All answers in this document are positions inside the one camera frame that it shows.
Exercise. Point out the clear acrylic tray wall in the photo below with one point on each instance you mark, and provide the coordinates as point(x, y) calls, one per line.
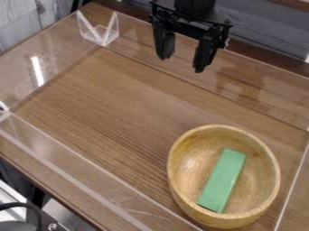
point(91, 115)

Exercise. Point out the brown wooden bowl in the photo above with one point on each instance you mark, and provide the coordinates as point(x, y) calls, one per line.
point(191, 160)

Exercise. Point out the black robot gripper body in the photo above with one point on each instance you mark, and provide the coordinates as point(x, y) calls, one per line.
point(193, 18)

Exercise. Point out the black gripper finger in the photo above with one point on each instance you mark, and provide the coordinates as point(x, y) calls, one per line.
point(163, 40)
point(205, 54)

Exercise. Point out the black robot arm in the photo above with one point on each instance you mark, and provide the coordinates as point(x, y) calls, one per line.
point(194, 19)

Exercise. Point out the green rectangular block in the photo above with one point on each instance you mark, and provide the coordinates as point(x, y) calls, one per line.
point(222, 180)

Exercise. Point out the clear acrylic corner bracket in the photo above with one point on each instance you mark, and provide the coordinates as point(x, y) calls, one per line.
point(99, 34)

